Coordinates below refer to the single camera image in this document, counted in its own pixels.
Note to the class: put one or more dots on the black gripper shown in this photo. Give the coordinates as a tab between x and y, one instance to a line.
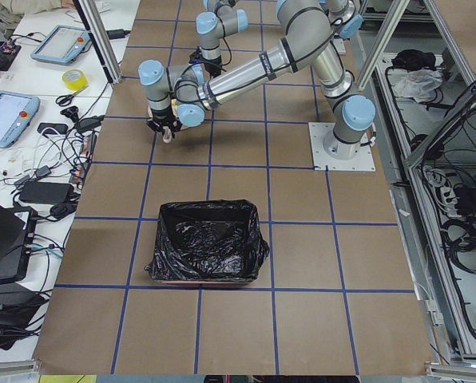
161	119
213	67

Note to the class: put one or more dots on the beige plastic dustpan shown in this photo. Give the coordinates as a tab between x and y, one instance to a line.
174	103

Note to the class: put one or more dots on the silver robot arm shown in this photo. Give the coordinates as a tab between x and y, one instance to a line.
179	96
222	19

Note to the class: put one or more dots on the bin with black bag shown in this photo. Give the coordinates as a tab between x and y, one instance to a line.
213	241

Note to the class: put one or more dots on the yellow tape roll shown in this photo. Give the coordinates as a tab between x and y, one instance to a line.
74	79

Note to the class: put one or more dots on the upper blue teach pendant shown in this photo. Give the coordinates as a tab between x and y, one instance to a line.
62	45

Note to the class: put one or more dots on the blue teach pendant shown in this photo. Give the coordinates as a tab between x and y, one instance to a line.
62	45
16	112

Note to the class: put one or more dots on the black power adapter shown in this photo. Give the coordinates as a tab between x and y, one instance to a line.
46	193

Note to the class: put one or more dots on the lower blue teach pendant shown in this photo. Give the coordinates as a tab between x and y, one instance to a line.
16	112

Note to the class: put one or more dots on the black laptop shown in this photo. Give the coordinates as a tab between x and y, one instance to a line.
17	227

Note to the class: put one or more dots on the crumpled white cloth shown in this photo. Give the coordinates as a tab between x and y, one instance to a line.
420	85

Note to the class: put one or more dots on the black handled scissors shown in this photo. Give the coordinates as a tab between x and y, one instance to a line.
65	100

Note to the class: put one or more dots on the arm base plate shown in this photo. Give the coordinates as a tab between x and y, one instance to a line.
329	154
340	46

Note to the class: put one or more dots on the aluminium frame post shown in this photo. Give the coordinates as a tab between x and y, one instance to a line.
91	20

